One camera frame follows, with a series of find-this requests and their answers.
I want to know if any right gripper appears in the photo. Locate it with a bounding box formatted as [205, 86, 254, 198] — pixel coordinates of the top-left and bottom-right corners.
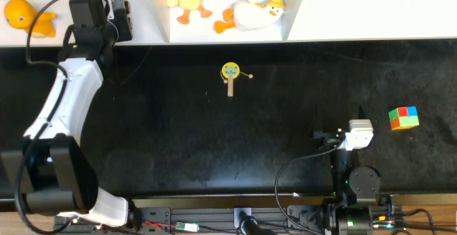
[311, 104, 367, 146]

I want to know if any many-coloured puzzle cube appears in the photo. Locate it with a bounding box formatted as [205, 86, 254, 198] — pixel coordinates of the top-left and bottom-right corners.
[388, 106, 421, 131]

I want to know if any yellow rattle drum toy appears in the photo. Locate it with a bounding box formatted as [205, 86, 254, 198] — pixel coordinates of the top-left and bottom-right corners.
[220, 61, 254, 98]

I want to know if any grey and yellow toy truck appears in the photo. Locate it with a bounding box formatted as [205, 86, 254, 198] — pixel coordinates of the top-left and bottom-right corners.
[112, 0, 134, 42]

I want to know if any orange rubber toy figure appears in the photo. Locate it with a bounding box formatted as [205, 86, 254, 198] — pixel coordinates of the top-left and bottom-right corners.
[4, 0, 58, 39]

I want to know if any white shelf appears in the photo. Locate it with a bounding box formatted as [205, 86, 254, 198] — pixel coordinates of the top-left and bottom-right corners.
[0, 0, 457, 49]

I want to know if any white plush duck with hat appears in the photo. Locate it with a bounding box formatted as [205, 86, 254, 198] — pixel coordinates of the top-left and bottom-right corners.
[214, 0, 286, 35]

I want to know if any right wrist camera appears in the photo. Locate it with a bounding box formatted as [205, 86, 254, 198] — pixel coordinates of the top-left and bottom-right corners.
[344, 119, 375, 151]

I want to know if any black cable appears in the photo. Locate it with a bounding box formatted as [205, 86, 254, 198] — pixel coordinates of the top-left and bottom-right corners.
[273, 138, 347, 235]
[14, 0, 78, 235]

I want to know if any mounting rail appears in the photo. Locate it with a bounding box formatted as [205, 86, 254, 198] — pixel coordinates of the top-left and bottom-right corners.
[53, 201, 440, 235]

